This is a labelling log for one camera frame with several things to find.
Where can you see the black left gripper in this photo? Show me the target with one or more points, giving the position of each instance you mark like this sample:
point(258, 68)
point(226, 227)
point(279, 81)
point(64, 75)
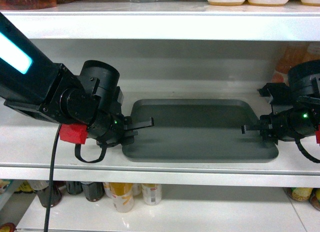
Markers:
point(108, 128)

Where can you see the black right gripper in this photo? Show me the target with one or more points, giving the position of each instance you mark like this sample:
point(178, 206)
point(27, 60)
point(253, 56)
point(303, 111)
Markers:
point(286, 126)

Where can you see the grey rectangular serving tray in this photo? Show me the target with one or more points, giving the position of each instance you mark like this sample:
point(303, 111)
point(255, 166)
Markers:
point(197, 130)

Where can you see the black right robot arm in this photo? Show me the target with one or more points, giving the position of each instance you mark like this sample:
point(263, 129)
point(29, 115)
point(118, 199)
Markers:
point(295, 107)

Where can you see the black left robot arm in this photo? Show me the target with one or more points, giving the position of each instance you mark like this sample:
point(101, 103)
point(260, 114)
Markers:
point(87, 105)

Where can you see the red block on left wrist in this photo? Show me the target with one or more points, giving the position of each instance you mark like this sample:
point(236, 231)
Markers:
point(73, 133)

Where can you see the white labelled drink bottle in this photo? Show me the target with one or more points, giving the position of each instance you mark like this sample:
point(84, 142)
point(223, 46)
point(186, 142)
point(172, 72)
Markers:
point(152, 194)

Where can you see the yellow white drink bottle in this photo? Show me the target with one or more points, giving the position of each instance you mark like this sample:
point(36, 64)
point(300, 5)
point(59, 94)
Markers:
point(122, 196)

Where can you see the orange juice bottle back left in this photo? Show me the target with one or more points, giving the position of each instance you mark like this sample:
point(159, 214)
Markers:
point(292, 56)

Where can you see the white upper shelf board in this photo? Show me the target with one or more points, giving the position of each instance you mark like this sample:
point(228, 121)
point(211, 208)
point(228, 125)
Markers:
point(168, 19)

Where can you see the white shelf board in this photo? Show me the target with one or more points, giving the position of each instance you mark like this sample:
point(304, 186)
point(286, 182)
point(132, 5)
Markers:
point(168, 19)
point(26, 148)

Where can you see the white middle shelf board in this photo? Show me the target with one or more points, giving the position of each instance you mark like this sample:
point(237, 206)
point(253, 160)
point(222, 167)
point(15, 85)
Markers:
point(26, 148)

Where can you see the dark drink bottle lower shelf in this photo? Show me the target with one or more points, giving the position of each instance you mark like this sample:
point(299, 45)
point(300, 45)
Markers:
point(49, 196)

